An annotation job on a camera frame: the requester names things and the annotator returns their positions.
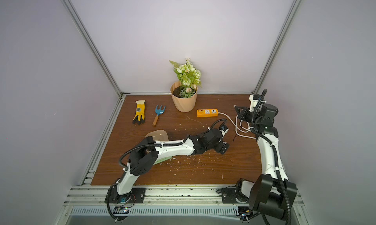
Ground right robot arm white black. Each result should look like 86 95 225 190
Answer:
235 89 297 225

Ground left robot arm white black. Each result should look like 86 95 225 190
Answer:
115 118 229 196

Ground green electronic scale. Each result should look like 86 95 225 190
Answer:
154 157 172 165

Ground orange power strip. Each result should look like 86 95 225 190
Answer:
196 109 218 118

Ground beige flower pot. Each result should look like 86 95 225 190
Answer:
170 81 197 113

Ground beige tray with panda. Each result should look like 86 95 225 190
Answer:
145 130 169 141

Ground green white artificial flowers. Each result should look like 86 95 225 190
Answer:
169 58 201 98

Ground blue garden hand rake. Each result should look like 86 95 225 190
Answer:
152 105 166 126

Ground yellow black gardening glove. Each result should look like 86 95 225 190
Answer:
132 100 146 125

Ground white power strip cord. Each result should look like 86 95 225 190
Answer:
218 112 256 140

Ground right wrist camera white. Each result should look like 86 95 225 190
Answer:
249 94 265 112

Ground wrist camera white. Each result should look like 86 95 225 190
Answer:
249 94 265 112
218 124 229 136

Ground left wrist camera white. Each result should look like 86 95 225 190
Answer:
218 124 229 136

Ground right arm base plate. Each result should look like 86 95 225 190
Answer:
218 187 258 204

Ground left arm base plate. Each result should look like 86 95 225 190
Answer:
105 186 146 204

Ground aluminium front rail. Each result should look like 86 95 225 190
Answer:
64 184 246 206

